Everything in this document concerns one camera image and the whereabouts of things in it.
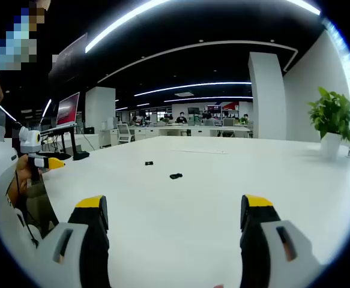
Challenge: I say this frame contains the open laptop with red screen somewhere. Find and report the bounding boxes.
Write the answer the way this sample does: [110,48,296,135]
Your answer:
[40,91,81,134]

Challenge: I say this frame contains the black laptop stand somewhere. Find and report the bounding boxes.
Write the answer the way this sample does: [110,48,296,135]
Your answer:
[42,127,77,160]

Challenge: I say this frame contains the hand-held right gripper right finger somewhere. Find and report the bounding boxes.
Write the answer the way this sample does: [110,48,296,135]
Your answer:
[239,194,324,288]

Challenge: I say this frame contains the green plant in white pot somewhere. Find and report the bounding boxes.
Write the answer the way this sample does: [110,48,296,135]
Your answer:
[307,86,350,160]

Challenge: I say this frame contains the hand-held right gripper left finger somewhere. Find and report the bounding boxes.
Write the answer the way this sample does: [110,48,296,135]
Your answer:
[33,194,112,288]

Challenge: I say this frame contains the long ceiling light strip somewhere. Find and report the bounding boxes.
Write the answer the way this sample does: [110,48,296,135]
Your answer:
[164,95,253,103]
[285,0,322,16]
[134,81,253,97]
[85,0,171,54]

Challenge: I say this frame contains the long white office desk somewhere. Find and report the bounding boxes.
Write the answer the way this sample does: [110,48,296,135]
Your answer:
[98,124,253,148]

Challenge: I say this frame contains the person's left hand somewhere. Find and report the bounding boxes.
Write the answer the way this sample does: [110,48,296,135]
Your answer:
[14,155,45,193]

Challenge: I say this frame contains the small black desk device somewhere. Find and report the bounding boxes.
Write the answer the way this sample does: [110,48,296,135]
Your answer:
[73,145,91,161]

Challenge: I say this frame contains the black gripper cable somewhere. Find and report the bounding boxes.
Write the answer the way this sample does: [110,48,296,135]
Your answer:
[14,167,40,250]

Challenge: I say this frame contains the white office chair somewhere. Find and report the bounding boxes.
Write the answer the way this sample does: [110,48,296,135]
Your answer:
[116,122,136,144]

